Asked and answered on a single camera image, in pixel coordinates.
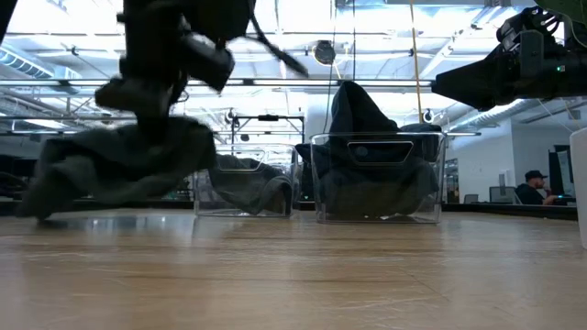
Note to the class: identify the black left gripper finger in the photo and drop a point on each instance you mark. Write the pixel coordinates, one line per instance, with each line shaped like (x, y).
(163, 126)
(147, 126)

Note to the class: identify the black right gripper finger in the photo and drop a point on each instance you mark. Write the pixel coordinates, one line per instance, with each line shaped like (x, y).
(490, 75)
(472, 103)

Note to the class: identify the dark green fabric hat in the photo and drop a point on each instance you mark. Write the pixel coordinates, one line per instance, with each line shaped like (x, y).
(252, 188)
(114, 169)

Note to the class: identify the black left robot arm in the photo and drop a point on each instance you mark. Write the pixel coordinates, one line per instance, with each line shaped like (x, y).
(151, 27)

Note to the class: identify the green snake plant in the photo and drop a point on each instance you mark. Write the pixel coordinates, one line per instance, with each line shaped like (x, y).
(564, 4)

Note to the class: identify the clear plastic bin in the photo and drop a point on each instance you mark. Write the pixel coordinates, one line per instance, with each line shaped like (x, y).
(202, 201)
(441, 183)

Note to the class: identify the black monitor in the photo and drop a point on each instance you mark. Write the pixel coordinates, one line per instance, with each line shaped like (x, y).
(560, 165)

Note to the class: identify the black office chair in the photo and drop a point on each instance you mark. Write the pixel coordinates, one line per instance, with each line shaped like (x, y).
(503, 194)

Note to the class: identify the person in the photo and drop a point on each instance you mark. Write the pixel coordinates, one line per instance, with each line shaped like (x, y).
(529, 192)

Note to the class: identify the white round plant pot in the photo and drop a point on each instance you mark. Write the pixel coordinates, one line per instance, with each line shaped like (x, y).
(579, 183)

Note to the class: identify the long ceiling light bar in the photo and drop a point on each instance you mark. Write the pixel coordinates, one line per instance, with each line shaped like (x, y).
(275, 82)

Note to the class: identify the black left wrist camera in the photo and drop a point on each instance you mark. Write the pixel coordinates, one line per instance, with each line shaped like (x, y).
(211, 62)

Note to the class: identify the black background rig frame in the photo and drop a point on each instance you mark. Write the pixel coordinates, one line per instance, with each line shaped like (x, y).
(268, 117)

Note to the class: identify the black metal table frame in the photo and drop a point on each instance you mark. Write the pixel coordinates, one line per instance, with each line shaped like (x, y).
(504, 211)

